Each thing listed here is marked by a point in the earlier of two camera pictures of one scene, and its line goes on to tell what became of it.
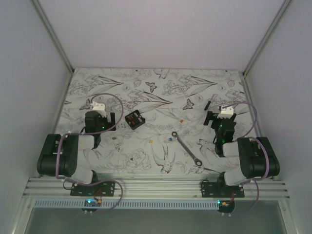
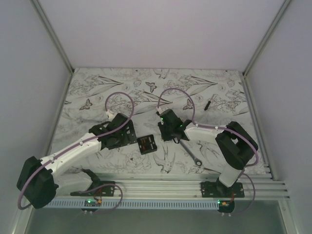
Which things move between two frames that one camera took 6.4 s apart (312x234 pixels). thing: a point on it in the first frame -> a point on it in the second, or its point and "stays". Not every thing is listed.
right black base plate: x=218 y=189 stays
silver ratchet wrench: x=198 y=162 stays
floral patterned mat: x=159 y=115 stays
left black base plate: x=107 y=188 stays
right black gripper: x=211 y=116 -> x=164 y=137
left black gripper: x=105 y=119 -> x=129 y=138
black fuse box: x=134 y=119 -> x=147 y=144
